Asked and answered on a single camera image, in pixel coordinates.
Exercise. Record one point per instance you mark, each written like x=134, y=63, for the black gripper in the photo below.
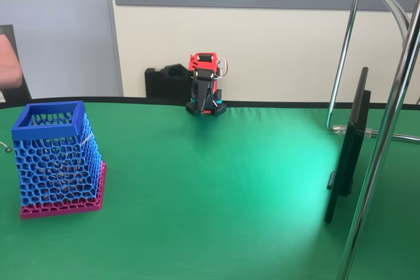
x=200, y=89

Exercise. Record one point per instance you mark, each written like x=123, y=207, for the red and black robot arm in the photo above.
x=197, y=63

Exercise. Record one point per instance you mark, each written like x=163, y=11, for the thin white stick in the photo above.
x=87, y=139

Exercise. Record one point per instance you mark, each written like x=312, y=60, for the blue mesh basket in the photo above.
x=46, y=129

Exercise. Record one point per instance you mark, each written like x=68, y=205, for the black clamp with teal collar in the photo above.
x=193, y=100
x=218, y=98

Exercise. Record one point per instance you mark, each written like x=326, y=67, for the black plastic tool case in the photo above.
x=154, y=85

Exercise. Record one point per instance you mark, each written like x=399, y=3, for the green table cloth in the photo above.
x=213, y=211

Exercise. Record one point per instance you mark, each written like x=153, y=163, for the clear plastic clip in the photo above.
x=341, y=130

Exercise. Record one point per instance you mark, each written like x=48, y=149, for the black monitor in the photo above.
x=351, y=149

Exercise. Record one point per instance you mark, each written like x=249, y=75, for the chrome tube stand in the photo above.
x=376, y=162

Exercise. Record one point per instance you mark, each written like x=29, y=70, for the small black gripper camera mount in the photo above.
x=174, y=71

